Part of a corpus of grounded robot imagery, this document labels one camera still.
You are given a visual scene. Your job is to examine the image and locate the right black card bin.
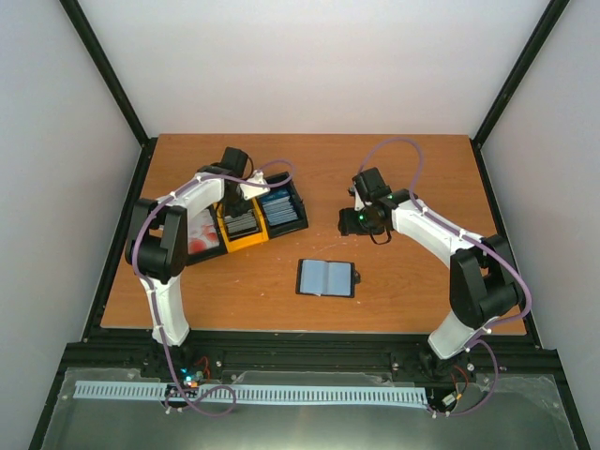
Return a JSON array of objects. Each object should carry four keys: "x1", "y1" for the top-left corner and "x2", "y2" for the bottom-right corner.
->
[{"x1": 257, "y1": 181, "x2": 308, "y2": 239}]

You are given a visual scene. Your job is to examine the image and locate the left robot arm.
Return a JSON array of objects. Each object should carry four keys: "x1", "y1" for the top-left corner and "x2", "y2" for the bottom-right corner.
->
[{"x1": 125, "y1": 147, "x2": 250, "y2": 378}]

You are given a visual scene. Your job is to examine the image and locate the yellow card bin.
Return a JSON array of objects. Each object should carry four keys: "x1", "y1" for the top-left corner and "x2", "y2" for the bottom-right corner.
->
[{"x1": 216, "y1": 199, "x2": 269, "y2": 253}]

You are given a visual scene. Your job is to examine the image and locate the right black frame post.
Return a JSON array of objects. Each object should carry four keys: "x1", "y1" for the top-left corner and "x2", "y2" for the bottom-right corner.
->
[{"x1": 472, "y1": 0, "x2": 572, "y2": 146}]

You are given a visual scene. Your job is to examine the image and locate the left black frame post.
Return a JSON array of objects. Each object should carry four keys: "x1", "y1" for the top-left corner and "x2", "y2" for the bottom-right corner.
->
[{"x1": 58, "y1": 0, "x2": 152, "y2": 146}]

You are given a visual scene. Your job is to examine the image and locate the small electronics board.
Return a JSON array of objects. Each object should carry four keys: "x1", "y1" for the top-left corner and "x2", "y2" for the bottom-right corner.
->
[{"x1": 180, "y1": 356, "x2": 211, "y2": 389}]

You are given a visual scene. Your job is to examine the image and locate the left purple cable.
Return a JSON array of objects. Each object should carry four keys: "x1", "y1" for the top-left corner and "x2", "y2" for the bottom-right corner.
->
[{"x1": 130, "y1": 158, "x2": 297, "y2": 416}]

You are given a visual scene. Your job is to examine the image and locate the blue card stack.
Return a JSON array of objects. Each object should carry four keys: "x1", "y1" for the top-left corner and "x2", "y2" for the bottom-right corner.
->
[{"x1": 259, "y1": 189, "x2": 300, "y2": 228}]

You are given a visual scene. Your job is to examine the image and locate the black card bin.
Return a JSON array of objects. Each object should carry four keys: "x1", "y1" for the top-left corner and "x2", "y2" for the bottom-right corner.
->
[
  {"x1": 257, "y1": 181, "x2": 308, "y2": 239},
  {"x1": 187, "y1": 206, "x2": 227, "y2": 266}
]

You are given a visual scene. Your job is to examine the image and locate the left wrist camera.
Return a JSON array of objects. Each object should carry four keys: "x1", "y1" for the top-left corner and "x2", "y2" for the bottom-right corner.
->
[{"x1": 239, "y1": 170, "x2": 270, "y2": 201}]

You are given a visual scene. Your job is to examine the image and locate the black frame post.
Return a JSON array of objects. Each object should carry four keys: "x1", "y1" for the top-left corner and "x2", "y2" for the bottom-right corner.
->
[
  {"x1": 58, "y1": 0, "x2": 152, "y2": 146},
  {"x1": 472, "y1": 0, "x2": 572, "y2": 146}
]

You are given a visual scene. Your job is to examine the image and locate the purple cable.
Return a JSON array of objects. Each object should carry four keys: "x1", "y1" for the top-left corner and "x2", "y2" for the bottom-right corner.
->
[
  {"x1": 130, "y1": 158, "x2": 297, "y2": 416},
  {"x1": 356, "y1": 137, "x2": 533, "y2": 418}
]

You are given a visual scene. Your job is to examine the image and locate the dark grey card stack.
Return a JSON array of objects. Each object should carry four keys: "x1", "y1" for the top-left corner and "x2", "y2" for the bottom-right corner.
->
[{"x1": 224, "y1": 210, "x2": 262, "y2": 241}]

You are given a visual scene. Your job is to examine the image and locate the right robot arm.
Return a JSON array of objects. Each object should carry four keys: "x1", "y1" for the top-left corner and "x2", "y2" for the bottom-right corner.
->
[{"x1": 338, "y1": 168, "x2": 526, "y2": 360}]

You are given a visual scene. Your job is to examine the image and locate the red white card stack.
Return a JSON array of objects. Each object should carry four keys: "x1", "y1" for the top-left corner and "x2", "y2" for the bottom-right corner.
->
[{"x1": 187, "y1": 209, "x2": 219, "y2": 255}]

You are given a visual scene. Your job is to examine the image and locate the black card holder wallet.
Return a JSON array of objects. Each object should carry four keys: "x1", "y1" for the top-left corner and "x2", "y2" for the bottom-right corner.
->
[{"x1": 295, "y1": 259, "x2": 362, "y2": 298}]

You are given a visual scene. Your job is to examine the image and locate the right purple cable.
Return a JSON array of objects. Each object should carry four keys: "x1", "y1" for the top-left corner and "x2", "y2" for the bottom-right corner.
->
[{"x1": 356, "y1": 137, "x2": 533, "y2": 418}]

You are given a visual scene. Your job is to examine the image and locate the left black card bin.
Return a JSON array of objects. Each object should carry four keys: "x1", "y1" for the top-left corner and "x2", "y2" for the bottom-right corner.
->
[{"x1": 187, "y1": 206, "x2": 227, "y2": 266}]

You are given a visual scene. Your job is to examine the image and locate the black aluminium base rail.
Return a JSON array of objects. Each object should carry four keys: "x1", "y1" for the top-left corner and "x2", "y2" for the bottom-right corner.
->
[{"x1": 55, "y1": 329, "x2": 566, "y2": 386}]

